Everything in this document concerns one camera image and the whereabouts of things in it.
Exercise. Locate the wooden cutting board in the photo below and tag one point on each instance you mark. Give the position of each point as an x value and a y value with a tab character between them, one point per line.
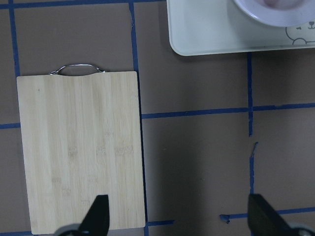
81	138

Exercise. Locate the cream bear tray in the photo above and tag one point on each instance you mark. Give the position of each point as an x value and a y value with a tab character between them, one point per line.
205	27

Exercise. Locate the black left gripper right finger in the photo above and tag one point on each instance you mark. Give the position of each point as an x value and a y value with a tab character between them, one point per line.
263	220

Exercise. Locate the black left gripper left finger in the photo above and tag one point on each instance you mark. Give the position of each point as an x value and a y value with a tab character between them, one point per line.
96	221

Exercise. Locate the white round plate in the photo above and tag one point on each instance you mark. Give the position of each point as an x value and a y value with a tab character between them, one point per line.
279	13

